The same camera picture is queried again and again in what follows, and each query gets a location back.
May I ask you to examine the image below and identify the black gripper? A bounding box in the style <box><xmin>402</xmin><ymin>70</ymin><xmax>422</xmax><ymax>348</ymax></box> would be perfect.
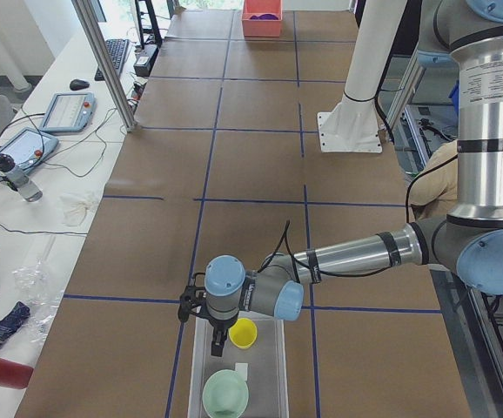
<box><xmin>209</xmin><ymin>315</ymin><xmax>238</xmax><ymax>357</ymax></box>

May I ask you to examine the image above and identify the clear water bottle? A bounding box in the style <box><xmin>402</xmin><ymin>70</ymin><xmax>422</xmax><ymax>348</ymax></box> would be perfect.
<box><xmin>0</xmin><ymin>153</ymin><xmax>43</xmax><ymax>202</ymax></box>

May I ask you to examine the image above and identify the folded blue umbrella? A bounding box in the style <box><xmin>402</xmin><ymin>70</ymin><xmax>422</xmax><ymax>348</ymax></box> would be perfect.
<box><xmin>0</xmin><ymin>301</ymin><xmax>30</xmax><ymax>348</ymax></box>

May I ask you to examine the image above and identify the seated person in beige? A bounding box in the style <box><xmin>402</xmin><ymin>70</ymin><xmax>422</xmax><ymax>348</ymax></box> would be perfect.
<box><xmin>409</xmin><ymin>140</ymin><xmax>458</xmax><ymax>219</ymax></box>

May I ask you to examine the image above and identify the yellow plastic cup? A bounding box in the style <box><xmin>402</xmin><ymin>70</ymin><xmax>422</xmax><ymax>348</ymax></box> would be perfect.
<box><xmin>229</xmin><ymin>318</ymin><xmax>258</xmax><ymax>349</ymax></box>

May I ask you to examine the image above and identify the crumpled white tissue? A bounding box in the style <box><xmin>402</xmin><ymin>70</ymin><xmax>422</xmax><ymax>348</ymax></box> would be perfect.
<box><xmin>59</xmin><ymin>192</ymin><xmax>100</xmax><ymax>226</ymax></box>

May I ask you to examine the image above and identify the white label in box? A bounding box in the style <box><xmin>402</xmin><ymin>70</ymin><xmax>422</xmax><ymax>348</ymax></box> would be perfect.
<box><xmin>234</xmin><ymin>362</ymin><xmax>249</xmax><ymax>381</ymax></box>

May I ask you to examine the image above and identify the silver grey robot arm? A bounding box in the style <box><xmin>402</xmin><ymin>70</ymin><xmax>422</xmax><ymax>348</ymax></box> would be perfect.
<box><xmin>199</xmin><ymin>1</ymin><xmax>503</xmax><ymax>357</ymax></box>

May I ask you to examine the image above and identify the red fire extinguisher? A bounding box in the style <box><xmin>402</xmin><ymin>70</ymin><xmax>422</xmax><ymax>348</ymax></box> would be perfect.
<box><xmin>0</xmin><ymin>358</ymin><xmax>34</xmax><ymax>389</ymax></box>

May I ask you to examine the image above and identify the teach pendant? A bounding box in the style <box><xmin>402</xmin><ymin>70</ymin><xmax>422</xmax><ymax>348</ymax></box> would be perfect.
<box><xmin>39</xmin><ymin>91</ymin><xmax>96</xmax><ymax>134</ymax></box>
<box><xmin>0</xmin><ymin>128</ymin><xmax>59</xmax><ymax>172</ymax></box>

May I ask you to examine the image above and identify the mint green bowl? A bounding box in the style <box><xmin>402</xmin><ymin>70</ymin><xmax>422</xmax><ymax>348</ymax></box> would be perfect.
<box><xmin>202</xmin><ymin>369</ymin><xmax>249</xmax><ymax>417</ymax></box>

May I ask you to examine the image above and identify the aluminium frame post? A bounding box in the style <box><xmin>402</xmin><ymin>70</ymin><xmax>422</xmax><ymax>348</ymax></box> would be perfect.
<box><xmin>71</xmin><ymin>0</ymin><xmax>137</xmax><ymax>132</ymax></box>

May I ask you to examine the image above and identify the purple microfiber cloth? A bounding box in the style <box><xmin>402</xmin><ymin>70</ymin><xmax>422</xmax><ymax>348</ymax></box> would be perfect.
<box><xmin>250</xmin><ymin>13</ymin><xmax>278</xmax><ymax>21</ymax></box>

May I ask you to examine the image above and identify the lower teach pendant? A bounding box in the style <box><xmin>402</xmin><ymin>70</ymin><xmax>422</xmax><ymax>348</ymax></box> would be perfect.
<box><xmin>0</xmin><ymin>128</ymin><xmax>59</xmax><ymax>172</ymax></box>

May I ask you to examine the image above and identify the black keyboard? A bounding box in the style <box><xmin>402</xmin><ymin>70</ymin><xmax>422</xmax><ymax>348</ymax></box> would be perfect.
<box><xmin>105</xmin><ymin>38</ymin><xmax>131</xmax><ymax>76</ymax></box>

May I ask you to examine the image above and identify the upper teach pendant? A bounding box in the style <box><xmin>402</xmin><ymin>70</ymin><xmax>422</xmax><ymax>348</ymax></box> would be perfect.
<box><xmin>39</xmin><ymin>91</ymin><xmax>96</xmax><ymax>134</ymax></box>

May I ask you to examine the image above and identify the pink plastic bin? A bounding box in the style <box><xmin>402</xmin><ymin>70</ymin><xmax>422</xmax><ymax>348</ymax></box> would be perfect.
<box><xmin>241</xmin><ymin>0</ymin><xmax>283</xmax><ymax>37</ymax></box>

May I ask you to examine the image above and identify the black computer box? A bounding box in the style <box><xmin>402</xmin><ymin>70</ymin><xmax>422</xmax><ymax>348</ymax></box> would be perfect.
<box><xmin>133</xmin><ymin>44</ymin><xmax>158</xmax><ymax>78</ymax></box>

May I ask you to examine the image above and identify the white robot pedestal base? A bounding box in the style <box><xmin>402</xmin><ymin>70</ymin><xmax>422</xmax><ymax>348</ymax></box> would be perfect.
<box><xmin>318</xmin><ymin>1</ymin><xmax>401</xmax><ymax>153</ymax></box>

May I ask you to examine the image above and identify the translucent white plastic box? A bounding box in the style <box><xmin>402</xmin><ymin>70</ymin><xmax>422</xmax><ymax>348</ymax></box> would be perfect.
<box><xmin>187</xmin><ymin>312</ymin><xmax>289</xmax><ymax>417</ymax></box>

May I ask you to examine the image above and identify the black computer mouse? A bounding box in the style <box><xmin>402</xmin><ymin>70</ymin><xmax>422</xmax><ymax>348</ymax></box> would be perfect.
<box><xmin>69</xmin><ymin>78</ymin><xmax>90</xmax><ymax>91</ymax></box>

